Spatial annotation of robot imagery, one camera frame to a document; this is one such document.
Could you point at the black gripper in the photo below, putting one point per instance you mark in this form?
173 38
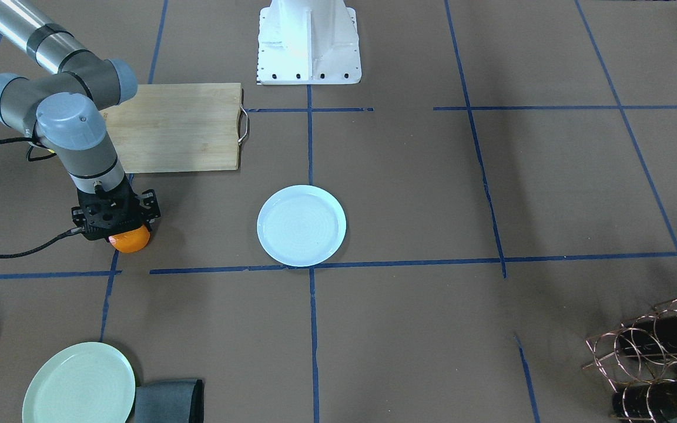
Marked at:
150 205

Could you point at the orange fruit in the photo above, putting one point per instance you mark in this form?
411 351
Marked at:
131 241

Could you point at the white plate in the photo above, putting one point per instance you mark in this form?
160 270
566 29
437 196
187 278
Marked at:
301 225

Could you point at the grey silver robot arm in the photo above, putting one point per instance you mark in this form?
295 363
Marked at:
62 112

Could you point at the light green plate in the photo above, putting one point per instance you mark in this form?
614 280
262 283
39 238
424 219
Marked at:
86 382

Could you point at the wooden cutting board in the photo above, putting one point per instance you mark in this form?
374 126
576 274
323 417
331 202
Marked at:
184 127

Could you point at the dark grey folded cloth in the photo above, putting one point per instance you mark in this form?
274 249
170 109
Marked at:
170 401

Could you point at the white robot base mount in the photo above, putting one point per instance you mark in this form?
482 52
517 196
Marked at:
308 42

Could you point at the copper wire basket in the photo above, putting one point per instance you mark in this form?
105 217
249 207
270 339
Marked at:
638 360

